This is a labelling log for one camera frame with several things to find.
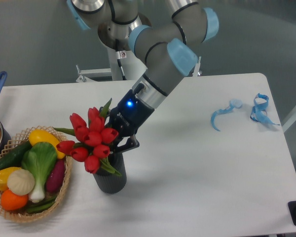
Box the green bean pods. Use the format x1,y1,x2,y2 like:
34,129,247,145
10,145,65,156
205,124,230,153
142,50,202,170
25,196,57,214

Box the blue knotted ribbon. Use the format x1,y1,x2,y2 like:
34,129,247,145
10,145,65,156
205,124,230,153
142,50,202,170
250,93,280,125

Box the yellow squash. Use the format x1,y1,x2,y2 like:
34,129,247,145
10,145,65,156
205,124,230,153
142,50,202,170
29,129,66,159

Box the dark green cucumber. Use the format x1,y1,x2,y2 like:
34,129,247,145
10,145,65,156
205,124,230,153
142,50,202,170
0,140,32,170

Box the yellow bell pepper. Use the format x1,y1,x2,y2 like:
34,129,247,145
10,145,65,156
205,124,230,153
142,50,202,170
0,167,21,191

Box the cream steamed bun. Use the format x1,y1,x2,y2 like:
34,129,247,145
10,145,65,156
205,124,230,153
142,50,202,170
7,169,35,196

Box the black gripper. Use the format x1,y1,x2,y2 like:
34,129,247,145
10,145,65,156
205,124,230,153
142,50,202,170
99,89,154,154

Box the light blue curled ribbon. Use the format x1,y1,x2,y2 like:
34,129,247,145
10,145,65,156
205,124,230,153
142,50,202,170
210,99,243,131

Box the green bok choy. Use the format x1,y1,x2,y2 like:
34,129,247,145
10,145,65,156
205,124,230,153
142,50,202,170
21,142,57,203

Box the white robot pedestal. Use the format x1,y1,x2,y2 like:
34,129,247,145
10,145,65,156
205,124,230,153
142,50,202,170
76,47,147,82

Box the woven wicker basket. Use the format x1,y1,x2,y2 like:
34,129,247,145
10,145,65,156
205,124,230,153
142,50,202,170
0,125,73,223

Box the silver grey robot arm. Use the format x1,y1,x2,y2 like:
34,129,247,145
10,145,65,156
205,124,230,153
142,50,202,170
67,0,219,153

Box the purple sweet potato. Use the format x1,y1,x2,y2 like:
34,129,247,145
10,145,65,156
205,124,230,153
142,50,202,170
45,159,65,193

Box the dark grey ribbed vase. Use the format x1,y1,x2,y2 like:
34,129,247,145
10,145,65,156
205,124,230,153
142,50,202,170
93,153,127,194

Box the red tulip bouquet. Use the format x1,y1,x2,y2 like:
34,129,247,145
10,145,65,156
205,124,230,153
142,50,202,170
54,100,121,176

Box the orange fruit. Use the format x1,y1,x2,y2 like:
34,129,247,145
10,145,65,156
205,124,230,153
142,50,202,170
0,190,29,211

